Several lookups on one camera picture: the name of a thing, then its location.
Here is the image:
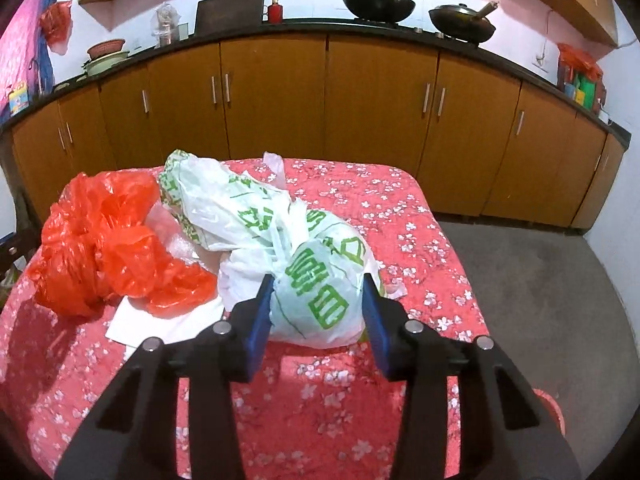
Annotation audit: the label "red plastic colander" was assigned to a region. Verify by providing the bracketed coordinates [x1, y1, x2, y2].
[86, 38, 126, 61]

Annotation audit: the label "white paper sheet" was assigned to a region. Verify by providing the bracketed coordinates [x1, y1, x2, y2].
[106, 294, 226, 348]

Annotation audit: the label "red bag over condiments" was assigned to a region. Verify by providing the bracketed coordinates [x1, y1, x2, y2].
[556, 42, 604, 81]

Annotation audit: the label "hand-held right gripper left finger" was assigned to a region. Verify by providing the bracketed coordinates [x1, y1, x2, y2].
[55, 274, 276, 480]

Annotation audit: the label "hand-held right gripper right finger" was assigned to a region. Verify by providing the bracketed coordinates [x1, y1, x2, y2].
[362, 272, 583, 480]

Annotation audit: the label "jar in clear bag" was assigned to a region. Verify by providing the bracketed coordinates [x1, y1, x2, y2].
[151, 2, 181, 47]

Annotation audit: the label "large red plastic bag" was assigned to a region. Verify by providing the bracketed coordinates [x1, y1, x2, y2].
[27, 171, 162, 318]

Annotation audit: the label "wooden base cabinets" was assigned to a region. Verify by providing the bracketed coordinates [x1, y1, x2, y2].
[10, 34, 626, 233]

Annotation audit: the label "dark cutting board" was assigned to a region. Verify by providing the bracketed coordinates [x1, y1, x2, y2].
[194, 0, 266, 35]

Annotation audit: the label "black kitchen countertop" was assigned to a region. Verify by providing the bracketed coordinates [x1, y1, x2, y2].
[0, 17, 632, 143]

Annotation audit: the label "white green-printed plastic bag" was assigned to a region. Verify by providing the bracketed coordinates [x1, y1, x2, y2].
[159, 149, 307, 253]
[218, 210, 383, 348]

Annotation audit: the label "red floral tablecloth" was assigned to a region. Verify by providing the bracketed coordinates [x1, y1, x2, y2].
[0, 157, 493, 480]

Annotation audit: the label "gas stove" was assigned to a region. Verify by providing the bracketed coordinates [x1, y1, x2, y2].
[350, 17, 481, 46]

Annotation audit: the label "green container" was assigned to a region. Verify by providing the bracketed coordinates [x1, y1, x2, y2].
[572, 72, 598, 106]

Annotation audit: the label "hanging red plastic bag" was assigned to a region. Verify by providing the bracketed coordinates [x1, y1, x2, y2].
[39, 0, 73, 54]

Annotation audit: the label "black wok with lid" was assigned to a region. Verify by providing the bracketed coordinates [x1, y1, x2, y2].
[428, 0, 497, 43]

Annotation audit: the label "pink cloth with blue border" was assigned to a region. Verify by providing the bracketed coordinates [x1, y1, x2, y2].
[0, 0, 60, 121]

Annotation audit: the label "yellow and blue detergent box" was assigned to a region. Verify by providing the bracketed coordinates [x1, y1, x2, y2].
[7, 81, 29, 115]

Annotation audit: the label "red plastic wastebasket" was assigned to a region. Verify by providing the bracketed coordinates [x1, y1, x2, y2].
[531, 387, 568, 438]

